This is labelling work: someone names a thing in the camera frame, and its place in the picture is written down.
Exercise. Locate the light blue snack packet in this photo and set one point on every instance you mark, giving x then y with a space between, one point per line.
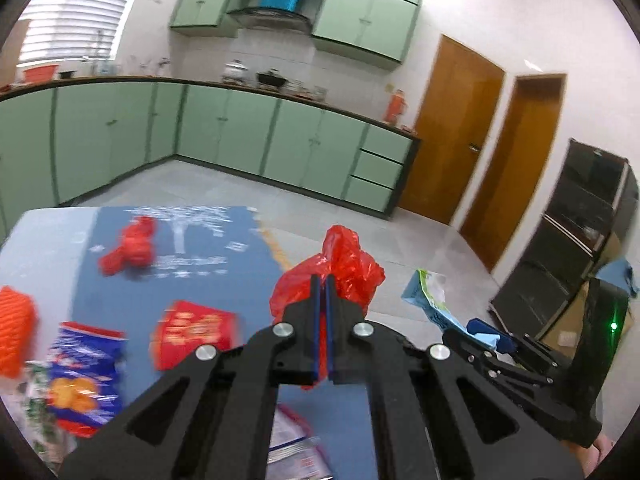
430 295

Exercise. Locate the red basin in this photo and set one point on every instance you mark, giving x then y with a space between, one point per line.
39 73

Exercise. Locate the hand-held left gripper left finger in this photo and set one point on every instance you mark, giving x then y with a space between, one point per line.
316 330

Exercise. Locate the green white packet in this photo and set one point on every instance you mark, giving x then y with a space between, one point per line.
37 410

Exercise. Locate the cardboard box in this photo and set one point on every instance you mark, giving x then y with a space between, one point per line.
575 315

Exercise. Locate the range hood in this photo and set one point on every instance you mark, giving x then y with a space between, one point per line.
270 19

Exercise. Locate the orange foam net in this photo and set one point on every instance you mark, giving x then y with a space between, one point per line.
15 330

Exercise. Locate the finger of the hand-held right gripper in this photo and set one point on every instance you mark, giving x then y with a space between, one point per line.
505 344
475 355

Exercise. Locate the white pot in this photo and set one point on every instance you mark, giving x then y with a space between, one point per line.
235 71

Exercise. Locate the orange thermos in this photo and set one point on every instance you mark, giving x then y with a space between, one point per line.
396 106

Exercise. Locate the window blinds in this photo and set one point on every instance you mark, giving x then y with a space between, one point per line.
80 10

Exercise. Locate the blue printed tablecloth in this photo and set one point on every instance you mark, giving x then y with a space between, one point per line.
240 280

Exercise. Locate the blue cloth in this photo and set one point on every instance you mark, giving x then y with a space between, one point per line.
620 275

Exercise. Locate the red plastic bag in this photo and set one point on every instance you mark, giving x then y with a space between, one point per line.
132 247
350 265

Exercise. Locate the green upper kitchen cabinets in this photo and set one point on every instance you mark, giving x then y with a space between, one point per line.
365 15

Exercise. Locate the green lower kitchen cabinets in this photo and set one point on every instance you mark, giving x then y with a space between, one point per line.
225 130

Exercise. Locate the green kitchen cabinets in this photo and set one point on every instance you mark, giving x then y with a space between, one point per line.
225 130
365 15

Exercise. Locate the black glass cabinet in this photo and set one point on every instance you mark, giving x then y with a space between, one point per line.
575 220

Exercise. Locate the wooden door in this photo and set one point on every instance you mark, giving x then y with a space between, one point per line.
450 130
520 170

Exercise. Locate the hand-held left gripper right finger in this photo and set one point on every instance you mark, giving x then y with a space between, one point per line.
330 330

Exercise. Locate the white printed packet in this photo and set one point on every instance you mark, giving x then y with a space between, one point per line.
295 442

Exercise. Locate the crumpled red plastic bag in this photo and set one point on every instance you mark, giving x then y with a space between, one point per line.
132 247

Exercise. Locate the red snack packet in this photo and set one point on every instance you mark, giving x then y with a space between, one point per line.
192 332

